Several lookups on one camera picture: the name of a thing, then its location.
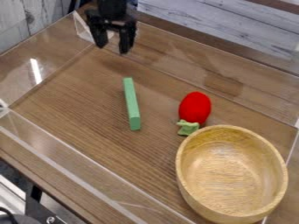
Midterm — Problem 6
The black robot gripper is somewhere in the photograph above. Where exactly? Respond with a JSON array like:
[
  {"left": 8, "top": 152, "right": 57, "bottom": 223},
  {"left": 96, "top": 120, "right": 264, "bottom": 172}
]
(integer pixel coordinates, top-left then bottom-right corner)
[{"left": 85, "top": 0, "right": 136, "bottom": 54}]

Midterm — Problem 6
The red plush strawberry toy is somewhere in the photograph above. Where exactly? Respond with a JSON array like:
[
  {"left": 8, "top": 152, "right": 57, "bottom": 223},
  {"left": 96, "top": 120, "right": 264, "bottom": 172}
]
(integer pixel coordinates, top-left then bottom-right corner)
[{"left": 176, "top": 92, "right": 211, "bottom": 136}]

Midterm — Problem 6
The green rectangular block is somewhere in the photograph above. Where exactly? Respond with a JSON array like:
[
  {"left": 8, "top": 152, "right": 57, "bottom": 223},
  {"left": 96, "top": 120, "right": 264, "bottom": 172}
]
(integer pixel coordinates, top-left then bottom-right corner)
[{"left": 123, "top": 77, "right": 141, "bottom": 130}]

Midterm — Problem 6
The wooden oval bowl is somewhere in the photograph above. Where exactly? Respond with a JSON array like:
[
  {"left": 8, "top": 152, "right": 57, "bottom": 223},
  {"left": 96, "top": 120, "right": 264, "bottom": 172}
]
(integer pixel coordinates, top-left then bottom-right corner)
[{"left": 175, "top": 125, "right": 288, "bottom": 224}]

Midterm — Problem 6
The clear acrylic corner bracket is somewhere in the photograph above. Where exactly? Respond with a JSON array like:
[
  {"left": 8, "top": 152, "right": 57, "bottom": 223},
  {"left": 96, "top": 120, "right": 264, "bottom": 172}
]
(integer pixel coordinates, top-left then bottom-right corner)
[{"left": 72, "top": 10, "right": 116, "bottom": 46}]

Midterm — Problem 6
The black table leg bracket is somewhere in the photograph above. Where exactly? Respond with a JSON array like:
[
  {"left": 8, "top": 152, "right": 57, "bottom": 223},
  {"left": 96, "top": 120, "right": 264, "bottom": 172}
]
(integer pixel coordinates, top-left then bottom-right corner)
[{"left": 24, "top": 185, "right": 67, "bottom": 224}]

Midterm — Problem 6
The black cable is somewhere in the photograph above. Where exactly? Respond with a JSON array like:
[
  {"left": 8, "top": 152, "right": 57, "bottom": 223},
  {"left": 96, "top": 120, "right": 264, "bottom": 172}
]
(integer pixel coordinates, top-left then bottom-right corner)
[{"left": 0, "top": 206, "right": 16, "bottom": 224}]

